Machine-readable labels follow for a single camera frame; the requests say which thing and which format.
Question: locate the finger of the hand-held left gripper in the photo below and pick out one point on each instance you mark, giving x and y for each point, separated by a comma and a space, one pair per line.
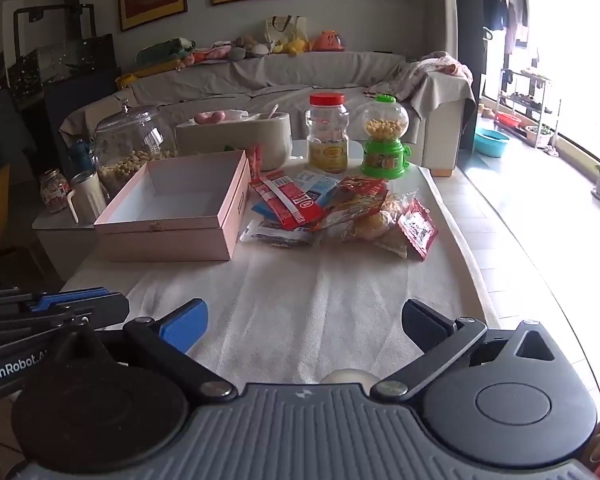
70, 297
90, 310

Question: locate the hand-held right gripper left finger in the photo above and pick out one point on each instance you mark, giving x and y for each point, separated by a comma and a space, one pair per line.
185, 327

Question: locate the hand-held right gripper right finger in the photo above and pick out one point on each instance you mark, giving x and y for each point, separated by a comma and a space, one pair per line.
425, 327

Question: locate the pink cardboard box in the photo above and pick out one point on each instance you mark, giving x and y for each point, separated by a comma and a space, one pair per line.
180, 230

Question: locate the clear bag yellow pastry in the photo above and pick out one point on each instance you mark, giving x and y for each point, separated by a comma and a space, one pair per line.
365, 230

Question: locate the clear beige snack roll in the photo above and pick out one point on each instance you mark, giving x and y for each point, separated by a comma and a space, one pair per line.
392, 205

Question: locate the white black snack packet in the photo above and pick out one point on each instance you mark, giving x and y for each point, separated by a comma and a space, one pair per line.
275, 237

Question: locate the red egg snack packet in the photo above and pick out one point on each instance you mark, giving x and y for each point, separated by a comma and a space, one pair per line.
355, 195

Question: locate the red strip snack packet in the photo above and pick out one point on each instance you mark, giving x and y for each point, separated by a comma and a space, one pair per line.
280, 195

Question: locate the blue snack packet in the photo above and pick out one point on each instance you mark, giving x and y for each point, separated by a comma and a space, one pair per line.
320, 185

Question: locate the white mug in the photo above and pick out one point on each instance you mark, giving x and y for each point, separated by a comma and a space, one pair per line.
90, 197

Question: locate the small glass candy jar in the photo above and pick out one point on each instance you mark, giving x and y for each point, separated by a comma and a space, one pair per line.
54, 192

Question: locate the white tablecloth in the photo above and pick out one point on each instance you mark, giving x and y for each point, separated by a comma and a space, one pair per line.
305, 300

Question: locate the blue bottle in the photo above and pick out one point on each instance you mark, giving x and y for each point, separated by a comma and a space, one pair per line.
82, 157

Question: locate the glass jar of peanuts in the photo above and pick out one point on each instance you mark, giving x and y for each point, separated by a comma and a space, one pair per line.
130, 150

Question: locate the dark clothes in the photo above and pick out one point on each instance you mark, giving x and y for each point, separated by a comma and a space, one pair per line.
2, 135

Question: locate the green gumball dispenser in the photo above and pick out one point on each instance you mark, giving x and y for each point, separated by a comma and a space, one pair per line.
382, 155

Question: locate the slim red packet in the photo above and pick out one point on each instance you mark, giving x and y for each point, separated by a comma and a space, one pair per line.
254, 160

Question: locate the beige tissue organizer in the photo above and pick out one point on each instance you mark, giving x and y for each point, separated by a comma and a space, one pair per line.
230, 142

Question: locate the teal basin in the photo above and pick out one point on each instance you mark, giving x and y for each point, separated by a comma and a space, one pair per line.
492, 142

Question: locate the dark cabinet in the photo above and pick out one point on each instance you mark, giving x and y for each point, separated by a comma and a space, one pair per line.
80, 100

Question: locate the pink egg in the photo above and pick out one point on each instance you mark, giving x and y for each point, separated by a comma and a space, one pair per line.
219, 117
203, 118

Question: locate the plastic jar red lid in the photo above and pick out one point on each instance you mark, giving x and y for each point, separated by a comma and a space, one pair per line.
328, 135

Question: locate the white plant pot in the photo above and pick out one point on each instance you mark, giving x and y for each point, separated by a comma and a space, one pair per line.
538, 136

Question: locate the red basin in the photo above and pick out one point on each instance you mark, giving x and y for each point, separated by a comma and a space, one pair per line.
508, 119

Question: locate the white pink spoon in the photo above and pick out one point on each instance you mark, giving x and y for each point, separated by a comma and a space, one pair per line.
272, 111

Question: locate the long yellow plush toy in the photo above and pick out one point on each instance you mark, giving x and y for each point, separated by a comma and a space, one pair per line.
145, 74

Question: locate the glass fish tank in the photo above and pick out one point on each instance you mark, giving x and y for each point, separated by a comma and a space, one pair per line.
60, 60

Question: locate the floral blanket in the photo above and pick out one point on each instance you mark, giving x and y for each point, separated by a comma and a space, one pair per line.
430, 72

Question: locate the metal shoe rack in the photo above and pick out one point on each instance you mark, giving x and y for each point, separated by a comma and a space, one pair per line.
527, 90

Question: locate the green plush toy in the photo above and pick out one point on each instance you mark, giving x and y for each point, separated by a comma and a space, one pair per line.
162, 52

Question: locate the grey covered sofa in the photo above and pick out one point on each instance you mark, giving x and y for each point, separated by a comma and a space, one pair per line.
330, 75

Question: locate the pink plush toy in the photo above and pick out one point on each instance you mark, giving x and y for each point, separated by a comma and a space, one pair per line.
207, 54

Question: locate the grey plush toy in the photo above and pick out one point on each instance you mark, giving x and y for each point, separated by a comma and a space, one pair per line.
247, 47

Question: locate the orange plush toy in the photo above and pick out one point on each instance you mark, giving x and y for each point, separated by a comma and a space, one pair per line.
328, 41

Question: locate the white tote bag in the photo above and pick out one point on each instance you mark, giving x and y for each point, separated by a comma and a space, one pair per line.
285, 27

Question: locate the hanging clothes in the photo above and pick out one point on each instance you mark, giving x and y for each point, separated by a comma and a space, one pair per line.
500, 10

